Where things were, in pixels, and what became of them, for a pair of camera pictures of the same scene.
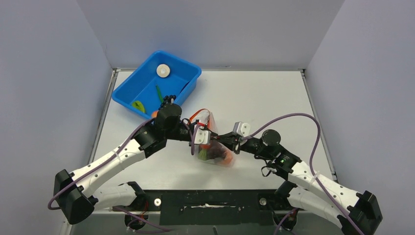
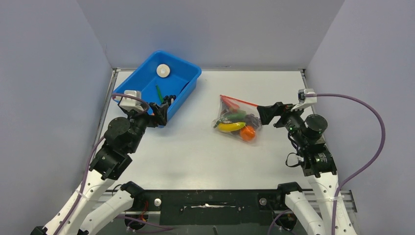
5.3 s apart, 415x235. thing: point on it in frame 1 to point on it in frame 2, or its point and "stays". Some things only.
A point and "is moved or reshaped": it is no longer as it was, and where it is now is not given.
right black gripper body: x=251 y=146 to x=291 y=120
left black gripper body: x=183 y=129 to x=154 y=120
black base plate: x=212 y=207 stays
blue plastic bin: x=162 y=74 stays
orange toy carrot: x=202 y=154 to x=233 y=104
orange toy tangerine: x=228 y=157 is moved or reshaped
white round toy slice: x=163 y=70 stays
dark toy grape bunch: x=216 y=150 to x=252 y=120
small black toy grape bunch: x=168 y=100 stays
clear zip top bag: x=217 y=152 to x=239 y=119
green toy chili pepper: x=159 y=94 stays
